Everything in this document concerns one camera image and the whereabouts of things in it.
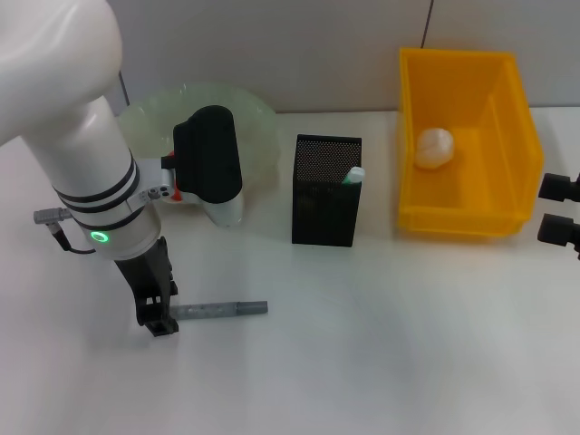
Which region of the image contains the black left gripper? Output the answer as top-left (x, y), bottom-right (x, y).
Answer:
top-left (115, 236), bottom-right (180, 339)

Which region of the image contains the grey marker pen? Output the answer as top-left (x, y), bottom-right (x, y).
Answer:
top-left (170, 299), bottom-right (270, 322)

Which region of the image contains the white paper ball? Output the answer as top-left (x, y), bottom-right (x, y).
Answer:
top-left (416, 128), bottom-right (456, 169)

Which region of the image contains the red-orange fruit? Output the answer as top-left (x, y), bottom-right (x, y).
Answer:
top-left (161, 151), bottom-right (183, 204)

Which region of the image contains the black mesh pen holder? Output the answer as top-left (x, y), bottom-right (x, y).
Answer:
top-left (291, 133), bottom-right (365, 248)

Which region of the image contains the green glass fruit plate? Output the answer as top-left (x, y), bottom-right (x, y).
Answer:
top-left (118, 82), bottom-right (280, 214)

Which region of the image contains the yellow plastic bin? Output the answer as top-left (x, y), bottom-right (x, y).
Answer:
top-left (396, 47), bottom-right (545, 237)

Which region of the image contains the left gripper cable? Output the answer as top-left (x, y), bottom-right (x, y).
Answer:
top-left (33, 207), bottom-right (99, 255)

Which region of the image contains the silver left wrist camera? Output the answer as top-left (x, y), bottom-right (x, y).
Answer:
top-left (173, 105), bottom-right (245, 229)

